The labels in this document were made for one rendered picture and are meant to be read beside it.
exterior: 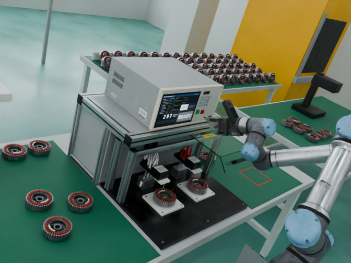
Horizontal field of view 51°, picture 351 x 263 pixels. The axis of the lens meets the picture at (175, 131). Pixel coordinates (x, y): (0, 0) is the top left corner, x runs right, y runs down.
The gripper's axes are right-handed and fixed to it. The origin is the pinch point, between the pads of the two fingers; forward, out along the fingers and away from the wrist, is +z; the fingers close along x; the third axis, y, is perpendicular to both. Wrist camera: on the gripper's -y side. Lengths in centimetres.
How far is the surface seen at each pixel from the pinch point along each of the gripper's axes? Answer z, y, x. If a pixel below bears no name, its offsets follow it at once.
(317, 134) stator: 21, 35, 176
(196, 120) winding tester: 8.9, 2.2, 1.5
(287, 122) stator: 43, 24, 162
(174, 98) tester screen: 2.9, -10.8, -19.7
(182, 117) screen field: 7.4, -1.0, -10.1
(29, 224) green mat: 27, 36, -80
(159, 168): 13.6, 23.2, -20.7
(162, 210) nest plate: 7.4, 41.3, -25.8
